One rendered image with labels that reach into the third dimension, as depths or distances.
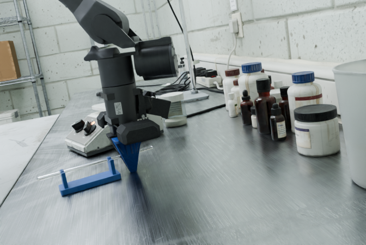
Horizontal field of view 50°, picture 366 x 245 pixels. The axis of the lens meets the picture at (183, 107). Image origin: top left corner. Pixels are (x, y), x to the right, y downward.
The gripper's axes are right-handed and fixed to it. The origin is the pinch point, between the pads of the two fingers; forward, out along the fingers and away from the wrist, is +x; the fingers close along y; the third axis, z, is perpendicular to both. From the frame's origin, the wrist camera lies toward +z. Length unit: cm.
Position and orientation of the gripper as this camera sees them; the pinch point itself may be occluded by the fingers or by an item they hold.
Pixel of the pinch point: (130, 152)
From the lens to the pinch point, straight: 69.6
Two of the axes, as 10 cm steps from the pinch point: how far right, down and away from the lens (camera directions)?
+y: -4.1, -1.2, 9.1
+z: 9.0, -2.0, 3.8
